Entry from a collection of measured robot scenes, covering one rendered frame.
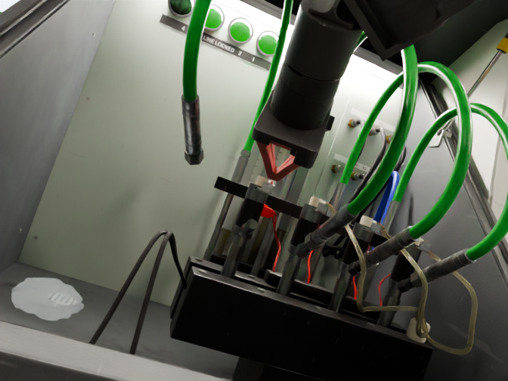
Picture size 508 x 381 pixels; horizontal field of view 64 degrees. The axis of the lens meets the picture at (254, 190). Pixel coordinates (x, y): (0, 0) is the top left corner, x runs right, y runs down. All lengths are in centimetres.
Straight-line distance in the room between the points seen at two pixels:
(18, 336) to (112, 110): 56
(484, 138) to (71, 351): 68
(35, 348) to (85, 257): 53
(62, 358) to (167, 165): 55
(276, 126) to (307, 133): 3
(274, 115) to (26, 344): 28
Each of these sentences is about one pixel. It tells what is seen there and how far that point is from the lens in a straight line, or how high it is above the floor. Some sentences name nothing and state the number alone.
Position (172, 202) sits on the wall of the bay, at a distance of 81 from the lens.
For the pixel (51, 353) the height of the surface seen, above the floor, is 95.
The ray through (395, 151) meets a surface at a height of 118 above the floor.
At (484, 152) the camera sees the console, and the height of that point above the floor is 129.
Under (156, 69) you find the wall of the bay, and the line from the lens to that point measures 82.
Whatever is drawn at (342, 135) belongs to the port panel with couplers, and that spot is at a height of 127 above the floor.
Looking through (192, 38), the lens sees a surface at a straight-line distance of 39.
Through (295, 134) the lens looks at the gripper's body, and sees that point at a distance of 40.
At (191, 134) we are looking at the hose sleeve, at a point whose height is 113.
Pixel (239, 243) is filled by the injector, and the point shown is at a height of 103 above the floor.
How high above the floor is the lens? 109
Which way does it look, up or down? 1 degrees up
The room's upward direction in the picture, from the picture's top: 20 degrees clockwise
